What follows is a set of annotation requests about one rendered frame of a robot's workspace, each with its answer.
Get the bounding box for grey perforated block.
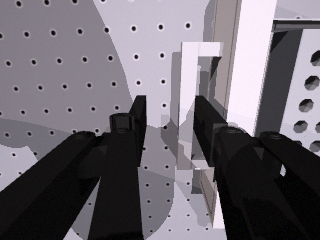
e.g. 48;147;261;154
255;29;320;157

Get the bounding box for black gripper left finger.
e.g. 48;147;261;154
0;95;147;240

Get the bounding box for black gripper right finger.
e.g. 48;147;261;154
193;95;320;240

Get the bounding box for grey perforated base plate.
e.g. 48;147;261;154
0;0;227;240

